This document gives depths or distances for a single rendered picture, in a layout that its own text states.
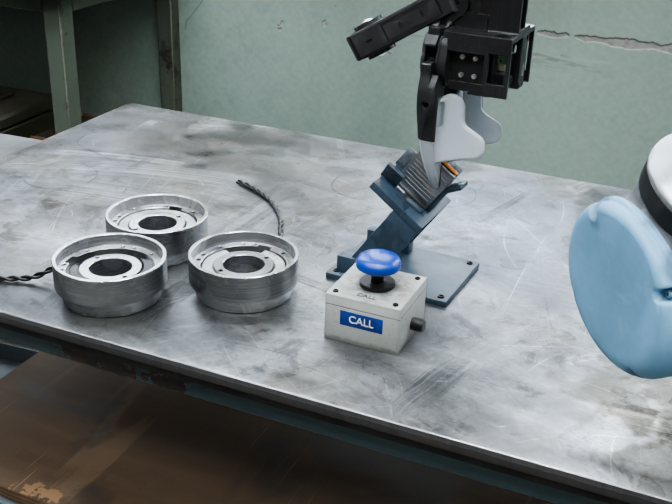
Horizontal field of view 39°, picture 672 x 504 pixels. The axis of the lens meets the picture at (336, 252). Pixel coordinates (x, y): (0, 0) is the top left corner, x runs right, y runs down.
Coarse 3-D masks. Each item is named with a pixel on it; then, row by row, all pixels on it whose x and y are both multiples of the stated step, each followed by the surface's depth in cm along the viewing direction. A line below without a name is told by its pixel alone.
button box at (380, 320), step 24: (336, 288) 84; (360, 288) 84; (384, 288) 84; (408, 288) 85; (336, 312) 84; (360, 312) 83; (384, 312) 82; (408, 312) 83; (336, 336) 85; (360, 336) 84; (384, 336) 83; (408, 336) 85
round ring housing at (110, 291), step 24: (96, 240) 94; (120, 240) 94; (144, 240) 94; (96, 264) 91; (120, 264) 92; (72, 288) 86; (96, 288) 85; (120, 288) 86; (144, 288) 87; (96, 312) 87; (120, 312) 87
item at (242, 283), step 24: (216, 240) 95; (240, 240) 96; (264, 240) 96; (288, 240) 94; (192, 264) 89; (216, 264) 91; (240, 264) 94; (264, 264) 92; (288, 264) 92; (216, 288) 87; (240, 288) 87; (264, 288) 87; (288, 288) 89; (240, 312) 89
